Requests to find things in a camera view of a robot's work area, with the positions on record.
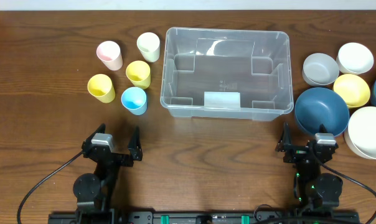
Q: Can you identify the pink plastic cup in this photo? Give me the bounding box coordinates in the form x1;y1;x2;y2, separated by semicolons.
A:
96;40;123;71

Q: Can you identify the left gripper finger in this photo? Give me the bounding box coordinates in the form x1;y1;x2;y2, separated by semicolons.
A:
128;126;143;161
82;123;106;146

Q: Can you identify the light blue plastic cup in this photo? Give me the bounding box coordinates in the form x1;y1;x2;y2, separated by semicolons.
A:
121;87;148;116

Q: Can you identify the grey small bowl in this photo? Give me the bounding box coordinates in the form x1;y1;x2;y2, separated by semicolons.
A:
302;53;340;86

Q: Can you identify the left black cable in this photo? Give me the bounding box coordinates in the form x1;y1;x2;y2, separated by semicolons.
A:
16;151;85;224

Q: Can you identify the white small bowl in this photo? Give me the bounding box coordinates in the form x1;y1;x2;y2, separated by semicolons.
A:
336;42;374;75

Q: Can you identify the yellow cup near container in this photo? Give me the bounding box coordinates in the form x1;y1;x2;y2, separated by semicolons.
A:
126;60;151;89

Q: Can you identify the yellow small bowl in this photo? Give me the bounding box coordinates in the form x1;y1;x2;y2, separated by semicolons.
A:
332;74;370;108

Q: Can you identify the clear plastic storage container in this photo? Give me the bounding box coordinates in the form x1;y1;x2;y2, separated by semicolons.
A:
160;27;294;121

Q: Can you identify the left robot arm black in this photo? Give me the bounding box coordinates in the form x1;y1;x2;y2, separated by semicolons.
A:
73;124;143;212

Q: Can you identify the yellow cup far left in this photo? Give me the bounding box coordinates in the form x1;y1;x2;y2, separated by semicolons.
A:
87;74;115;103

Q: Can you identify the white label on container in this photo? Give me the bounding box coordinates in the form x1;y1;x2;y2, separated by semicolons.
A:
204;91;241;109

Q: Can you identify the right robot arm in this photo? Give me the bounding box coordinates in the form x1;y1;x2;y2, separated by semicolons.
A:
275;123;343;216

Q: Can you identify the cream plastic cup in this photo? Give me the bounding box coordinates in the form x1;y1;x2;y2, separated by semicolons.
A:
136;32;160;62

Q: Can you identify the large dark blue bowl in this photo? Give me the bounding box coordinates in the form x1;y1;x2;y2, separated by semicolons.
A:
294;87;350;136

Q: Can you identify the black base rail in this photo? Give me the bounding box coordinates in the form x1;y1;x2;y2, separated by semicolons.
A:
47;208;360;224

